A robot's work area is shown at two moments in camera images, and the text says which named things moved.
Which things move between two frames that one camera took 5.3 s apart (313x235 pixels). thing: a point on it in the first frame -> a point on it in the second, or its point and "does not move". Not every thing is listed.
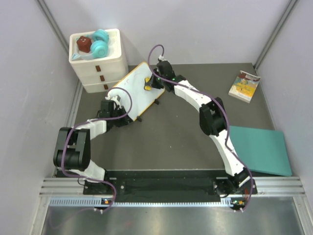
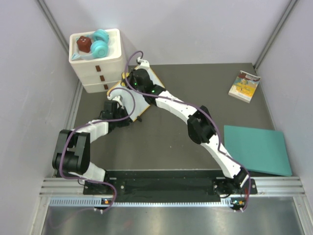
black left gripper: [125, 120] does not move
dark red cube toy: [84, 44] does not move
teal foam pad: [261, 150] does not move
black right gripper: [153, 84] -> [130, 78]
